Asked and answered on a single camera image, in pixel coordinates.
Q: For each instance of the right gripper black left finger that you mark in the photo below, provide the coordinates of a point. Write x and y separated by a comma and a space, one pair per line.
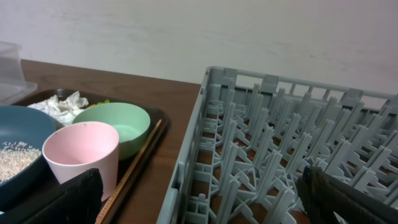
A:
77, 200

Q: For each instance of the grey dishwasher rack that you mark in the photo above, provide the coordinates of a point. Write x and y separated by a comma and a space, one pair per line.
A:
251, 135

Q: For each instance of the yellow green snack wrapper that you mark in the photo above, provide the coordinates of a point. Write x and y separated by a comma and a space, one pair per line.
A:
99, 103

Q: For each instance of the clear plastic bin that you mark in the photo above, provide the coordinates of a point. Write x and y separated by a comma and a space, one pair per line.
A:
13, 84

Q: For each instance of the dark brown serving tray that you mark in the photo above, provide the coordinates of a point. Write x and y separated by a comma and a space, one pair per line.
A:
84, 157

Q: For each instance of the dark blue plate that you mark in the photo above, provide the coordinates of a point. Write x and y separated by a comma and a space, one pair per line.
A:
21, 123

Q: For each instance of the pile of rice grains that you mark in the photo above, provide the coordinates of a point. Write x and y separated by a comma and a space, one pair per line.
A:
15, 157

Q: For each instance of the pink cup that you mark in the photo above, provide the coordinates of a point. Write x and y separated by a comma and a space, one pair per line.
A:
78, 147

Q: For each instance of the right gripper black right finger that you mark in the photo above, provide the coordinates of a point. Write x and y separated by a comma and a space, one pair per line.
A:
324, 198

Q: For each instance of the mint green bowl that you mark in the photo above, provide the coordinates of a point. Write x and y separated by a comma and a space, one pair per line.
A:
130, 121

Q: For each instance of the white tissue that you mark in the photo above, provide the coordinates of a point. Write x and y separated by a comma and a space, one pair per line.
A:
63, 111

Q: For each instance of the wooden chopstick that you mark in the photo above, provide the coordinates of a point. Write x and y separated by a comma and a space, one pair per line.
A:
111, 201

